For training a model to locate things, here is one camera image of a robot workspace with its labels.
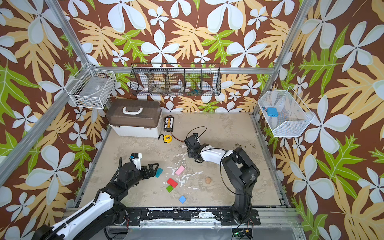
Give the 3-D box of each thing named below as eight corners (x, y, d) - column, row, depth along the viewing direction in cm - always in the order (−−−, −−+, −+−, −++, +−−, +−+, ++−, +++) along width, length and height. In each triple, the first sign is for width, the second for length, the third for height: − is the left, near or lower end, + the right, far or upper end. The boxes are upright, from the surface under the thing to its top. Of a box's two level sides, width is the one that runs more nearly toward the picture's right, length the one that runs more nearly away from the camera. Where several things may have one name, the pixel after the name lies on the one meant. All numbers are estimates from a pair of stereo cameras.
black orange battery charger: (162, 131, 111) (162, 130, 110) (164, 116, 121) (164, 115, 119) (172, 131, 111) (172, 130, 110) (174, 117, 121) (174, 115, 119)
